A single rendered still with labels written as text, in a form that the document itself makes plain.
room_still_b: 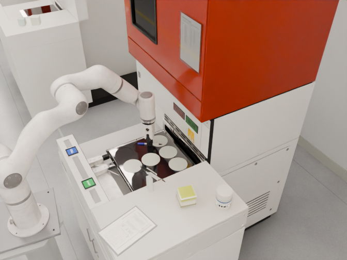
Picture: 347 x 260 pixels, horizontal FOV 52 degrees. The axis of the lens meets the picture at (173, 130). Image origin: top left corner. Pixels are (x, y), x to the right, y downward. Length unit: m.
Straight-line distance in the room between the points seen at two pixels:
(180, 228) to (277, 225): 1.41
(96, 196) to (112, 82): 0.54
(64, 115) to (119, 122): 2.19
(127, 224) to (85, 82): 0.63
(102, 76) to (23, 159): 0.47
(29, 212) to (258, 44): 1.26
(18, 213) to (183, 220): 0.73
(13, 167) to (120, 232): 0.50
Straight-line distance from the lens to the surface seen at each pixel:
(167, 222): 1.57
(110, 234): 1.55
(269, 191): 2.52
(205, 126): 1.71
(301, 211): 2.98
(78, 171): 1.83
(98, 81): 1.55
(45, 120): 1.52
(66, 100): 1.48
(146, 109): 1.79
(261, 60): 1.67
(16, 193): 1.66
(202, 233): 1.56
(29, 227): 1.82
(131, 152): 1.97
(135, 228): 1.55
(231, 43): 1.50
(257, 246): 2.71
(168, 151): 1.96
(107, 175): 1.89
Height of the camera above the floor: 2.24
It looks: 40 degrees down
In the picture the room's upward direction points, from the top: straight up
